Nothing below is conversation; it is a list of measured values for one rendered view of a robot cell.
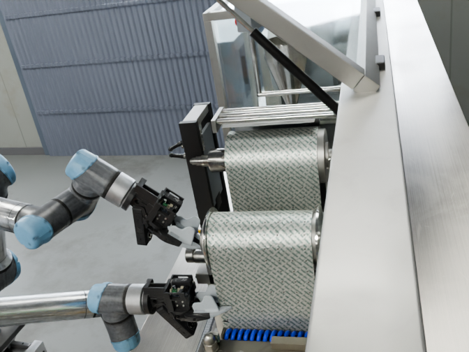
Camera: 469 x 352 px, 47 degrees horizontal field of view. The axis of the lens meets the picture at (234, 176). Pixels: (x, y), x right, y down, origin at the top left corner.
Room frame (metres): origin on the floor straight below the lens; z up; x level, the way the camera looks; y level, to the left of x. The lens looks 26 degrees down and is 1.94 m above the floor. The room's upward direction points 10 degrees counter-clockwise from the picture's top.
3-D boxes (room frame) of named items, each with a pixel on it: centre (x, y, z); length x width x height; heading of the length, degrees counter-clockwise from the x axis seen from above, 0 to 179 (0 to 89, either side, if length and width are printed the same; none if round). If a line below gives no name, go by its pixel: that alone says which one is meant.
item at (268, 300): (0.99, -0.02, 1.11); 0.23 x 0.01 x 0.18; 73
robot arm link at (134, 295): (1.08, 0.28, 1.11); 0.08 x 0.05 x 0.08; 163
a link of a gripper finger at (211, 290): (1.04, 0.10, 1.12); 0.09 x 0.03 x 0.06; 74
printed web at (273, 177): (1.17, -0.08, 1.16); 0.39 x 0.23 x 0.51; 163
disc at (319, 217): (1.01, -0.17, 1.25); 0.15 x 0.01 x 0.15; 163
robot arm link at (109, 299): (1.10, 0.36, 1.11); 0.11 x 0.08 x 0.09; 73
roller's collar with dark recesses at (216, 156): (1.33, 0.03, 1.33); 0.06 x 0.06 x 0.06; 73
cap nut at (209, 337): (0.96, 0.12, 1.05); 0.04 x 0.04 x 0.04
